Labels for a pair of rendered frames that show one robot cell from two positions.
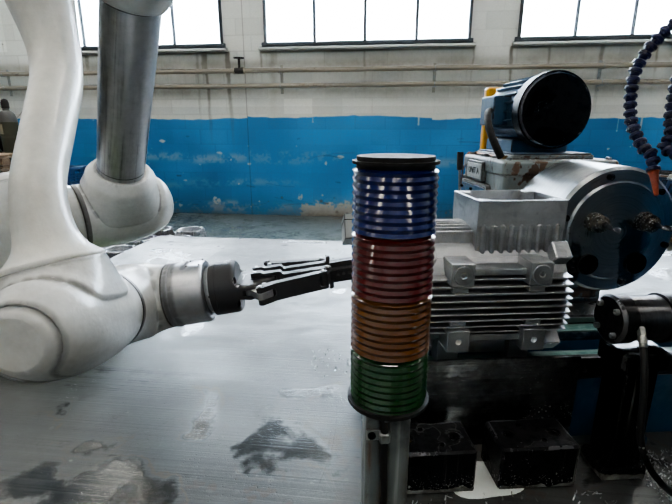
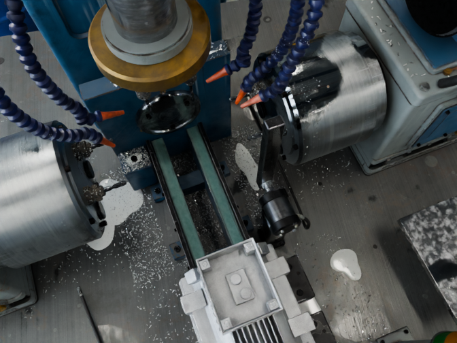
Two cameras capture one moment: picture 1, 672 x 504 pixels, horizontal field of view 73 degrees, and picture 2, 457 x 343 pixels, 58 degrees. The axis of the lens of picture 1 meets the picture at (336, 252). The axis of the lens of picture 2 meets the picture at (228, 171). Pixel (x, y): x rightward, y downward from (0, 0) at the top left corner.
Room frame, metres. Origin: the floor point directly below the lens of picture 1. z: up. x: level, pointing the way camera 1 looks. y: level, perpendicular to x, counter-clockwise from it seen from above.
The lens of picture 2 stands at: (0.67, -0.15, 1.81)
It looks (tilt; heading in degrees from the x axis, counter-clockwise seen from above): 67 degrees down; 254
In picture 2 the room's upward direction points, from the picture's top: 2 degrees counter-clockwise
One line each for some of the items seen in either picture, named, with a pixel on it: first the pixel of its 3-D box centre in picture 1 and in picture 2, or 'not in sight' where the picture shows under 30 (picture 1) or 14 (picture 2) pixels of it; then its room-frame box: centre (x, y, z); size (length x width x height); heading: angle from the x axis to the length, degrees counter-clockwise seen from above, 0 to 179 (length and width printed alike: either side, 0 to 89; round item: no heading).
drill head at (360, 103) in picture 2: not in sight; (325, 93); (0.32, -0.58, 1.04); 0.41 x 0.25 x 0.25; 4
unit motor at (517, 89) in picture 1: (510, 156); not in sight; (1.28, -0.48, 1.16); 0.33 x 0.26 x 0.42; 4
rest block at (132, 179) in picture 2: not in sight; (139, 168); (0.77, -0.62, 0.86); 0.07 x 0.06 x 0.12; 4
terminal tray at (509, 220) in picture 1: (505, 220); (238, 286); (0.63, -0.24, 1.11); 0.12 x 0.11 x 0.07; 94
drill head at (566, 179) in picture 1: (572, 217); (11, 203); (1.01, -0.54, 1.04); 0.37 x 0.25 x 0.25; 4
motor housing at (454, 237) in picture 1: (472, 283); (245, 315); (0.63, -0.20, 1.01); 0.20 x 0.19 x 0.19; 94
